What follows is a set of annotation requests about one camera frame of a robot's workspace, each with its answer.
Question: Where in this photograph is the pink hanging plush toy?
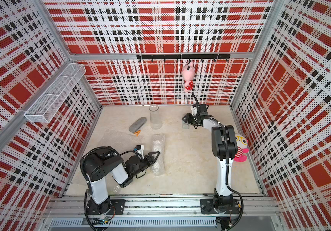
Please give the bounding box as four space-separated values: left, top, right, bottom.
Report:
181 61 195 92

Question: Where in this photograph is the grey tape dispenser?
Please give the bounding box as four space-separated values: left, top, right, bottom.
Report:
182 121 189 130

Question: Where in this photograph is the black hook rail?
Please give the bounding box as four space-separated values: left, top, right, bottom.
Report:
136 54 231 61

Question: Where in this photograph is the bubble wrap sheet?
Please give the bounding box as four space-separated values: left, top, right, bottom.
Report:
152 134 165 176
65 129 151 196

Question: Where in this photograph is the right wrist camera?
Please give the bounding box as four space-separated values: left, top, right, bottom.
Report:
190 104 198 116

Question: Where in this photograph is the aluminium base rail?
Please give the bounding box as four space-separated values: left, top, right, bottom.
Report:
38 194 285 231

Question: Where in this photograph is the clear glass vase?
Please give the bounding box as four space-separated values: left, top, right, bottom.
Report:
149 105 163 130

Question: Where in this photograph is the pink owl plush toy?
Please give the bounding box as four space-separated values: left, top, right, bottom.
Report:
234 134 249 162

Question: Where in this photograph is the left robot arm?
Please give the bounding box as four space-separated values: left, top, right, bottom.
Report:
80 145 161 216

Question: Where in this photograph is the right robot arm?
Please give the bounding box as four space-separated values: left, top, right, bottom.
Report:
182 104 244 214

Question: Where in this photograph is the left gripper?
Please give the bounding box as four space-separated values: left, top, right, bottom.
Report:
131 151 160 178

